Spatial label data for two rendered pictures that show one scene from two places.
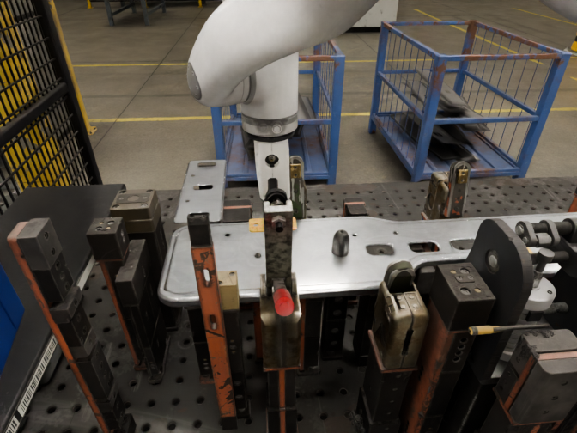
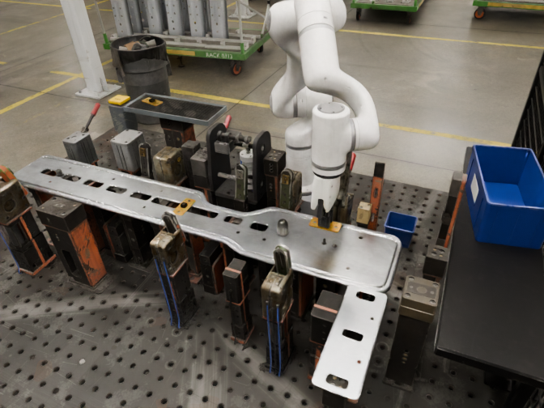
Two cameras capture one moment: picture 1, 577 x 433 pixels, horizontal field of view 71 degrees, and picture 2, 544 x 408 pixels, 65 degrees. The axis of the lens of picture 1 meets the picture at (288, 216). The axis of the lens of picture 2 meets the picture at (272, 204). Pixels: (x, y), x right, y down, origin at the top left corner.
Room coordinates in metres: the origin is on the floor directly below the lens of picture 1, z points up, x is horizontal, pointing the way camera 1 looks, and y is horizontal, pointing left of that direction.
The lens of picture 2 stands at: (1.41, 0.35, 1.82)
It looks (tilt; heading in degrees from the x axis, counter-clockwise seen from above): 37 degrees down; 210
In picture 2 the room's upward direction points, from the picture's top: 3 degrees counter-clockwise
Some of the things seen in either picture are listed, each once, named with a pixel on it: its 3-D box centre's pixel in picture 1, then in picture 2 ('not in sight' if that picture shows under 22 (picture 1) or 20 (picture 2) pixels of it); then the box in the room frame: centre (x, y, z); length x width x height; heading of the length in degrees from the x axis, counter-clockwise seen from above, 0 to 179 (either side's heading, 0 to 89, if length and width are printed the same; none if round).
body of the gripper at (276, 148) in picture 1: (270, 156); (327, 184); (0.58, 0.03, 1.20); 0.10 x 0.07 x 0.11; 5
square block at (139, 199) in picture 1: (150, 265); (409, 337); (0.68, 0.31, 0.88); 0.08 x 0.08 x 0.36; 5
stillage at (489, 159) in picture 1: (446, 101); not in sight; (3.02, -1.20, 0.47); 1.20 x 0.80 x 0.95; 5
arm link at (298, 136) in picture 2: not in sight; (308, 114); (0.04, -0.27, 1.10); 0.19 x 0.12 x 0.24; 123
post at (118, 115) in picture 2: not in sight; (133, 151); (0.33, -0.95, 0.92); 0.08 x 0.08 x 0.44; 5
